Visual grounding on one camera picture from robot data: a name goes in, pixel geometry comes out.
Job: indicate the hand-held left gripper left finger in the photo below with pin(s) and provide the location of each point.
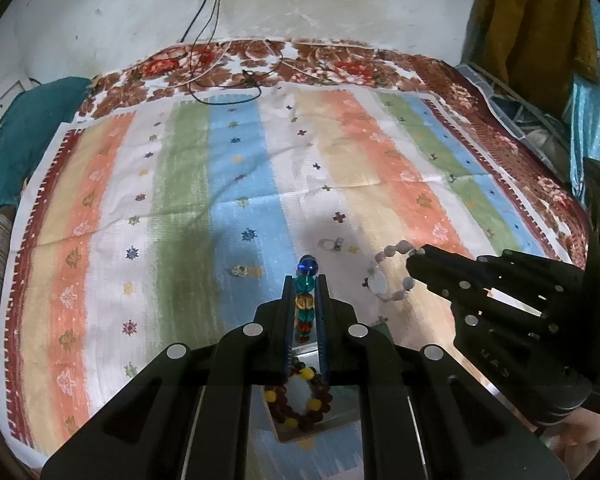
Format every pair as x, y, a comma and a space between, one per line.
286, 312

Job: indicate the person's right hand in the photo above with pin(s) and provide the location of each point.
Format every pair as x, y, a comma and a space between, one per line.
577, 440

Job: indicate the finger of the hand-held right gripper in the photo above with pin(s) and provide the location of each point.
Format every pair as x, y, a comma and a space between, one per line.
460, 265
445, 285

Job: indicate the blue printed curtain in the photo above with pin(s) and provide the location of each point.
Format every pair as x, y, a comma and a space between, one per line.
597, 125

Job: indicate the plastic covered rack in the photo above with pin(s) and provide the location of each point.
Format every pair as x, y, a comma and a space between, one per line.
525, 115

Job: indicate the teal pillow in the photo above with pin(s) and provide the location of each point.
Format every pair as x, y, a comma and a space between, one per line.
20, 135

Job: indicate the rectangular metal tin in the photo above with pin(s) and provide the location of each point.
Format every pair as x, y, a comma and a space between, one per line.
340, 410

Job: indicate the mustard hanging garment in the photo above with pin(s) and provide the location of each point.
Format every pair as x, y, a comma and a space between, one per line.
525, 25

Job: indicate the striped colourful cloth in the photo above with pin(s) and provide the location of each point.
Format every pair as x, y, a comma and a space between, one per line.
180, 200

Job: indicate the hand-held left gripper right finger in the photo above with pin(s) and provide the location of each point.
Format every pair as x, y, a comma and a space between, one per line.
323, 312

